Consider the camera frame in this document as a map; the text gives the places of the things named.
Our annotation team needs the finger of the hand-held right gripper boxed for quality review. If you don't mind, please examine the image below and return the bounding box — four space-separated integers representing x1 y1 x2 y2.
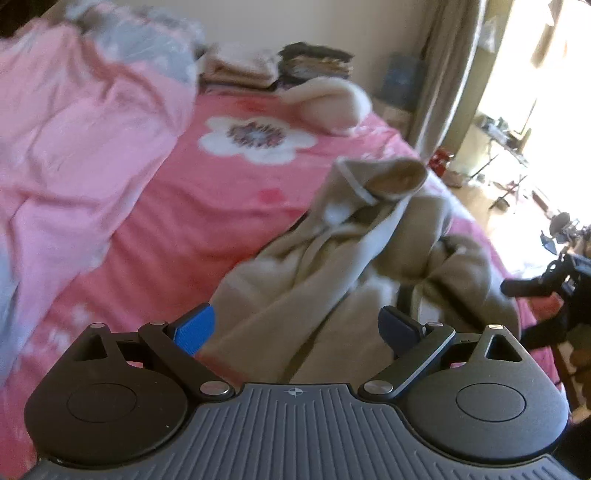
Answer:
521 311 581 352
501 262 570 298

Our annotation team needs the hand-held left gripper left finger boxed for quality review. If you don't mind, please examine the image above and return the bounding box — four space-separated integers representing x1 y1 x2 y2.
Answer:
69 302 236 401

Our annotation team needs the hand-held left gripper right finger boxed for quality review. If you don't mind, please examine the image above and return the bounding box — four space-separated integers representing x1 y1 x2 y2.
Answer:
358 305 530 401

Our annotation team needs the beige zip hoodie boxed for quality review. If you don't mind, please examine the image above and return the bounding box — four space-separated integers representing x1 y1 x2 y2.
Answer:
203 157 522 385

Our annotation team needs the dark folded clothes stack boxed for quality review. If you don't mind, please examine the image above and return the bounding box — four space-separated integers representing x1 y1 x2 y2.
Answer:
277 41 356 87

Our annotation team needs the pink floral bed sheet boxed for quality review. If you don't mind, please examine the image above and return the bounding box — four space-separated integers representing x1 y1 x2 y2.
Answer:
0 88 566 480

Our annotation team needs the cluttered folding table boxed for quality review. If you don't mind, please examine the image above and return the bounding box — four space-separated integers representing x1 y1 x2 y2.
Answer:
468 110 542 210

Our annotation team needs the pink grey floral duvet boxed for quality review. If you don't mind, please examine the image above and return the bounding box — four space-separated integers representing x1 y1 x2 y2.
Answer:
0 0 206 388

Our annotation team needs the cream fleece garment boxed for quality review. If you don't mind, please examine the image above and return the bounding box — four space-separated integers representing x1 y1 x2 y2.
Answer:
277 78 373 136

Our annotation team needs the beige curtain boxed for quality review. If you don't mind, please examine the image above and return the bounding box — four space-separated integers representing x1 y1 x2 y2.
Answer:
407 0 491 158

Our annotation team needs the water dispenser with blue bottle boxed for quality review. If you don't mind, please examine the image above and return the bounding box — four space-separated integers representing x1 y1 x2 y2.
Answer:
375 54 426 125

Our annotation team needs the checkered folded cloth stack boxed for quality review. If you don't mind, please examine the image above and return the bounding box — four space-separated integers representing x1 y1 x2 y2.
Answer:
202 43 283 89

